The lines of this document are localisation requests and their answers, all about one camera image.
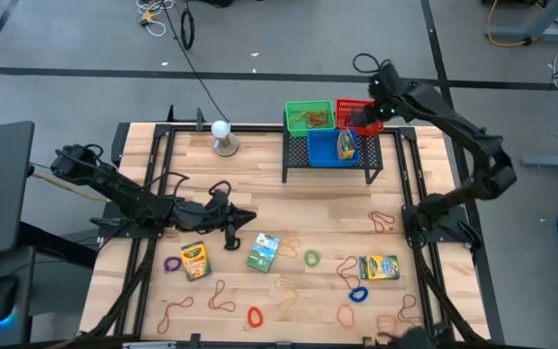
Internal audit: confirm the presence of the yellow floor cable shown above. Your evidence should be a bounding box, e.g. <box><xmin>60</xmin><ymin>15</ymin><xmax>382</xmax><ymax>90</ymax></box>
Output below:
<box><xmin>485</xmin><ymin>0</ymin><xmax>535</xmax><ymax>49</ymax></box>

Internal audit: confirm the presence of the black perforated metal shelf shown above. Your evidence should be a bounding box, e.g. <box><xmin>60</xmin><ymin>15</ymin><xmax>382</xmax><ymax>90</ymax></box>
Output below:
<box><xmin>281</xmin><ymin>124</ymin><xmax>385</xmax><ymax>186</ymax></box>

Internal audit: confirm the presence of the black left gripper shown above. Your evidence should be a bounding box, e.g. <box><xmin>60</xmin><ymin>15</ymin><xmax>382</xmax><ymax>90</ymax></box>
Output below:
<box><xmin>172</xmin><ymin>191</ymin><xmax>258</xmax><ymax>232</ymax></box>

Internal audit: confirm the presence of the red plastic mesh basket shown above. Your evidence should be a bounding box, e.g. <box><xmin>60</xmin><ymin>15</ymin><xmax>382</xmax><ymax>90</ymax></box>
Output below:
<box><xmin>334</xmin><ymin>98</ymin><xmax>386</xmax><ymax>138</ymax></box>

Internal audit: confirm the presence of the orange coil hair tie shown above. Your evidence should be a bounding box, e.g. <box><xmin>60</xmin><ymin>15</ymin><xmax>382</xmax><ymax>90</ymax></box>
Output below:
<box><xmin>245</xmin><ymin>305</ymin><xmax>265</xmax><ymax>330</ymax></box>

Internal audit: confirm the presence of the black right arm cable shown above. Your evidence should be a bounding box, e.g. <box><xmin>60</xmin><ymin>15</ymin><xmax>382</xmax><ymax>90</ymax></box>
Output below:
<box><xmin>352</xmin><ymin>51</ymin><xmax>393</xmax><ymax>76</ymax></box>

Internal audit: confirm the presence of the black computer mouse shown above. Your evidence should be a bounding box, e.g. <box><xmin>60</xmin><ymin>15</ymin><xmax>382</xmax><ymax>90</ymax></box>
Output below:
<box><xmin>0</xmin><ymin>274</ymin><xmax>20</xmax><ymax>325</ymax></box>

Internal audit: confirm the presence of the yellow green marker box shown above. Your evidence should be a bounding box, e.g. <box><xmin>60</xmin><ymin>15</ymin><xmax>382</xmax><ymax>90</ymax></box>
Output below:
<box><xmin>356</xmin><ymin>253</ymin><xmax>402</xmax><ymax>282</ymax></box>

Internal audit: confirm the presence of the blue plastic mesh basket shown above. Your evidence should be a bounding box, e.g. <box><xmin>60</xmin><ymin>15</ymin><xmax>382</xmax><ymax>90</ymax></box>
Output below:
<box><xmin>305</xmin><ymin>127</ymin><xmax>361</xmax><ymax>170</ymax></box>

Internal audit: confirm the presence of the blue coil hair tie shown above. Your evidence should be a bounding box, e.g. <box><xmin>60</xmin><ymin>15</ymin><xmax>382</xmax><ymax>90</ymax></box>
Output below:
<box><xmin>348</xmin><ymin>285</ymin><xmax>371</xmax><ymax>304</ymax></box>

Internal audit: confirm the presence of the yellow rubber band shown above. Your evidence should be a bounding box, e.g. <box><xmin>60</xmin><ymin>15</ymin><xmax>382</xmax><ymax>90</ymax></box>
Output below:
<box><xmin>276</xmin><ymin>235</ymin><xmax>303</xmax><ymax>260</ymax></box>
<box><xmin>274</xmin><ymin>271</ymin><xmax>303</xmax><ymax>313</ymax></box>
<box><xmin>288</xmin><ymin>110</ymin><xmax>312</xmax><ymax>127</ymax></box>

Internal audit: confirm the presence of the coiled black floor cable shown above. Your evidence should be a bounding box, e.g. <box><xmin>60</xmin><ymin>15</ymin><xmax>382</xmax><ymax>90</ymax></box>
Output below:
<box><xmin>179</xmin><ymin>0</ymin><xmax>198</xmax><ymax>51</ymax></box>

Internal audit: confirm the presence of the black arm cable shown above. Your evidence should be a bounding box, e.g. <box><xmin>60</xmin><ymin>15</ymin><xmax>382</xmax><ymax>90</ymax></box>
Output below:
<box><xmin>352</xmin><ymin>51</ymin><xmax>393</xmax><ymax>76</ymax></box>
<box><xmin>140</xmin><ymin>169</ymin><xmax>234</xmax><ymax>234</ymax></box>

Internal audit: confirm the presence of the green plastic mesh basket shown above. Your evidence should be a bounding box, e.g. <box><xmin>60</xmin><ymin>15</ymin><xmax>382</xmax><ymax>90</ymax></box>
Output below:
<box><xmin>283</xmin><ymin>99</ymin><xmax>337</xmax><ymax>139</ymax></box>

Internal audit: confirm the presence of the yellow crayon box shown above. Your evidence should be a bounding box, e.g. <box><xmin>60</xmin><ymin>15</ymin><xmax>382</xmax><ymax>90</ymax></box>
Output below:
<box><xmin>179</xmin><ymin>239</ymin><xmax>213</xmax><ymax>283</ymax></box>

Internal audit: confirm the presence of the grey desk base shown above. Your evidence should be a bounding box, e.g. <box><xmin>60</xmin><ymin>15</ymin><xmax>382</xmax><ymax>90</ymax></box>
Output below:
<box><xmin>488</xmin><ymin>0</ymin><xmax>558</xmax><ymax>44</ymax></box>

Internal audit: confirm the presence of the yellow arm supply cable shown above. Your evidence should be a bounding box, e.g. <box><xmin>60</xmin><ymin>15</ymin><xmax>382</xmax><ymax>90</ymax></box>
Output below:
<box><xmin>30</xmin><ymin>169</ymin><xmax>110</xmax><ymax>205</ymax></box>

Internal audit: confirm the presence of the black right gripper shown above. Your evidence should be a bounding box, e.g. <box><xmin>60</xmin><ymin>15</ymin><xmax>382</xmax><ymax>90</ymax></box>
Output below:
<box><xmin>351</xmin><ymin>94</ymin><xmax>404</xmax><ymax>137</ymax></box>

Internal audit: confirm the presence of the orange rubber band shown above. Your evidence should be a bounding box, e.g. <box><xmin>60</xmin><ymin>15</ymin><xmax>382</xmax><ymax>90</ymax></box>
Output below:
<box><xmin>335</xmin><ymin>302</ymin><xmax>357</xmax><ymax>330</ymax></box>
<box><xmin>375</xmin><ymin>313</ymin><xmax>400</xmax><ymax>335</ymax></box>

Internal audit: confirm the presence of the white light bulb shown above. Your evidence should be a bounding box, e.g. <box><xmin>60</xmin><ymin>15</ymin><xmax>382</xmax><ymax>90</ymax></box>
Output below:
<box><xmin>210</xmin><ymin>119</ymin><xmax>233</xmax><ymax>143</ymax></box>

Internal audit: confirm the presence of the grey side desk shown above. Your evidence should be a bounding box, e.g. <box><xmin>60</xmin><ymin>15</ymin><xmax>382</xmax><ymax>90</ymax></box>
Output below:
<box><xmin>0</xmin><ymin>220</ymin><xmax>99</xmax><ymax>349</ymax></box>

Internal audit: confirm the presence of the grey desk foot bar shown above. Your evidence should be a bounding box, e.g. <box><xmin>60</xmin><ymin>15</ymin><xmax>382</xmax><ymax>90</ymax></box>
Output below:
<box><xmin>520</xmin><ymin>153</ymin><xmax>558</xmax><ymax>170</ymax></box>

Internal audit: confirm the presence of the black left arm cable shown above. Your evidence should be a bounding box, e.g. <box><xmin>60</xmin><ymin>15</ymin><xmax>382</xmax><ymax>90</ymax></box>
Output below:
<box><xmin>140</xmin><ymin>169</ymin><xmax>234</xmax><ymax>234</ymax></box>

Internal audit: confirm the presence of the black lamp floor cable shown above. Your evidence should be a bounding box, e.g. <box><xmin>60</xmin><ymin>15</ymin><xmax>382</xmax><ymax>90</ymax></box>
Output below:
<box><xmin>161</xmin><ymin>0</ymin><xmax>233</xmax><ymax>125</ymax></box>

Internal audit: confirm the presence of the silver metal bracket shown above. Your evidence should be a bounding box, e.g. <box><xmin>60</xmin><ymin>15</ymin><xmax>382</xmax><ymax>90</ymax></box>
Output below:
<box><xmin>120</xmin><ymin>340</ymin><xmax>179</xmax><ymax>349</ymax></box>

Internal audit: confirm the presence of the white floor cable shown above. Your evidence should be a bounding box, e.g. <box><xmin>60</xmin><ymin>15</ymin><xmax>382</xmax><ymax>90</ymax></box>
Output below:
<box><xmin>135</xmin><ymin>0</ymin><xmax>178</xmax><ymax>39</ymax></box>

